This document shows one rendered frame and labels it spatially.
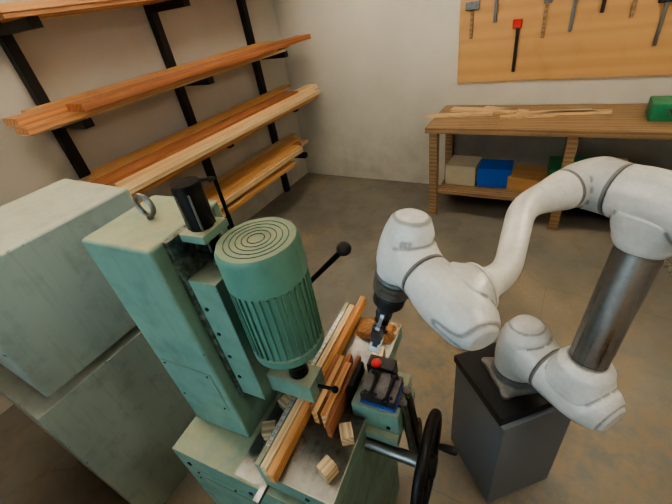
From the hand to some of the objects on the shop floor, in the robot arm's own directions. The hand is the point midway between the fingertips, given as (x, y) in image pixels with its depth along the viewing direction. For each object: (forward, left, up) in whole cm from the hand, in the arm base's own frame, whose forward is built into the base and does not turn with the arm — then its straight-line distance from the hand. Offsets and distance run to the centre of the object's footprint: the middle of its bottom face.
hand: (376, 342), depth 97 cm
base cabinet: (+27, -8, -112) cm, 116 cm away
